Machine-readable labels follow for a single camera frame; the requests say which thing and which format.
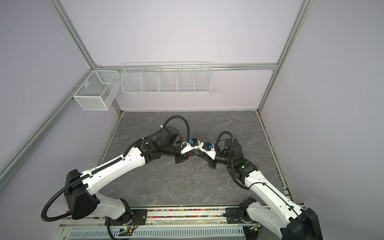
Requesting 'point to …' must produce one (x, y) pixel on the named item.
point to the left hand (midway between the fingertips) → (193, 154)
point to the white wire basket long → (166, 78)
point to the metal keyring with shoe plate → (195, 158)
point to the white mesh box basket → (99, 91)
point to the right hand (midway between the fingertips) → (199, 152)
